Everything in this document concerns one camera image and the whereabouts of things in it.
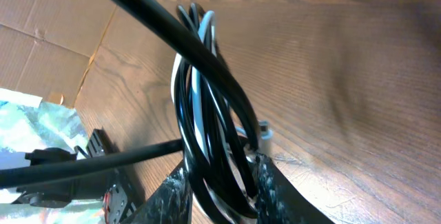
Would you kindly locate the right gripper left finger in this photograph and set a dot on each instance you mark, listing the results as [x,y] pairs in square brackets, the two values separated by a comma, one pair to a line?
[171,203]

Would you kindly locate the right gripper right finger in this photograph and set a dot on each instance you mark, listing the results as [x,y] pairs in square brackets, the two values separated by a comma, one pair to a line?
[278,201]

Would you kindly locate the cardboard box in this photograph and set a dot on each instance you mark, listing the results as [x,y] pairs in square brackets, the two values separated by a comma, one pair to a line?
[46,45]

